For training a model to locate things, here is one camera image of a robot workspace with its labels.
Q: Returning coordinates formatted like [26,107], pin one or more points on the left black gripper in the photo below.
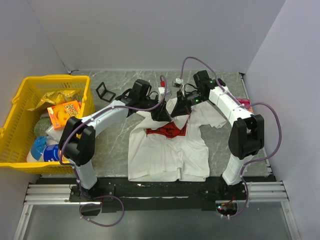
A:
[160,114]

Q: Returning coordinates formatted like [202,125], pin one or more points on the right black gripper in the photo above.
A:
[182,107]

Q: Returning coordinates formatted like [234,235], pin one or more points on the white Coca-Cola t-shirt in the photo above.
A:
[171,151]

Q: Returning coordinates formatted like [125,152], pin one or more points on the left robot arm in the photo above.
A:
[78,140]

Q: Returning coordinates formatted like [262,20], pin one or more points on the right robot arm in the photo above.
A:
[247,130]

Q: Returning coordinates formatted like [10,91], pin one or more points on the black folding mirror left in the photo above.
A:
[104,94]

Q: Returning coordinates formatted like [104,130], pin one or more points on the pink orange sponge box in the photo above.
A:
[245,102]

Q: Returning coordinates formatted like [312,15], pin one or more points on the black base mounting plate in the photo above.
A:
[116,194]

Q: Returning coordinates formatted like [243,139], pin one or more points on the orange Scrub Daddy box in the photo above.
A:
[59,114]

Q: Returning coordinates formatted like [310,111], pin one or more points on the gold snack bag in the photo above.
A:
[54,98]

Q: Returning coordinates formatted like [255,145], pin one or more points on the blue white canister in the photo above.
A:
[51,153]

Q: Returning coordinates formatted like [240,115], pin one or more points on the green scrub sponge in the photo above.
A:
[42,126]

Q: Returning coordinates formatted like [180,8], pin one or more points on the blue lid white container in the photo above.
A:
[37,151]

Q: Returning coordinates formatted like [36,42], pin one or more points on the yellow plastic basket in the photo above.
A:
[17,134]

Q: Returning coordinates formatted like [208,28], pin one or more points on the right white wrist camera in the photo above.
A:
[178,83]

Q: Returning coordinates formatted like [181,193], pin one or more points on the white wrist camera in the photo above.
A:
[162,93]
[178,83]

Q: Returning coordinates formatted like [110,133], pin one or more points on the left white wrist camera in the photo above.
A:
[162,93]

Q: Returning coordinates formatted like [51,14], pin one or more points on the aluminium rail frame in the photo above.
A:
[41,195]

